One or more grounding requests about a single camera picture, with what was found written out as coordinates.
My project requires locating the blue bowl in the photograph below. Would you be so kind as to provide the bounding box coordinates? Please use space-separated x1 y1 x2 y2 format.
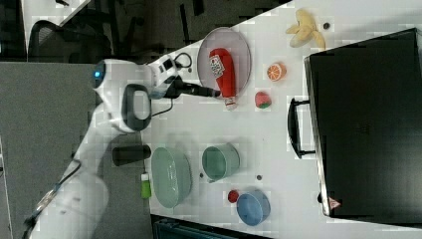
237 190 271 226

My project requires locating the yellow peeled banana toy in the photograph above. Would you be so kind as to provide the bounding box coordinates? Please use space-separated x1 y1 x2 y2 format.
286 9 326 50

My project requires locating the red plush ketchup bottle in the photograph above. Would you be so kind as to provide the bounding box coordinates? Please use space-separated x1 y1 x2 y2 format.
209 48 237 111

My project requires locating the green perforated colander bowl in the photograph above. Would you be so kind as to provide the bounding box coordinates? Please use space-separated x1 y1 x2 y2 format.
151 147 192 208

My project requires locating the grey round plate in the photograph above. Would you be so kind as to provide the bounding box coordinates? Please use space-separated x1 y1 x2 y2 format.
197 27 251 99

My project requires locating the black office chair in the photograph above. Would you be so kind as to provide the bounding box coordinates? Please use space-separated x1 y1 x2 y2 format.
20 0 164 60

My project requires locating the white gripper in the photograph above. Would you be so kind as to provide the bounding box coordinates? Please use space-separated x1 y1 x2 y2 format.
148 55 221 100

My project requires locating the green cup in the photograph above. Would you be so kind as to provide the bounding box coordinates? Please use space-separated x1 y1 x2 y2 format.
202 143 240 182

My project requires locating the red strawberry toy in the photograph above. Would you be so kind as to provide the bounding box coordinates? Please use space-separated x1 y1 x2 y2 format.
255 92 272 109

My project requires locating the small red tomato toy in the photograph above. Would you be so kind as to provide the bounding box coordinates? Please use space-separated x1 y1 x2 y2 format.
228 190 239 203

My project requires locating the orange slice toy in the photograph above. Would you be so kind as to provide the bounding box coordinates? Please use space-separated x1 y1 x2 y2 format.
267 63 287 82

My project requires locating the green white marker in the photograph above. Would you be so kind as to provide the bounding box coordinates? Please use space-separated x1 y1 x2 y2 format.
141 173 151 199

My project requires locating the black cylinder post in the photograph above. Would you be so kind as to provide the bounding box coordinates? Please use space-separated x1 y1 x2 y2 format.
112 145 151 166

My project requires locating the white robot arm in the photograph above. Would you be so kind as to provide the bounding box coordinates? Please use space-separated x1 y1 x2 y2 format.
22 55 221 239

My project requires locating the silver black toaster oven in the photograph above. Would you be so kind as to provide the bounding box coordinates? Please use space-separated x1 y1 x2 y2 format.
304 28 422 228

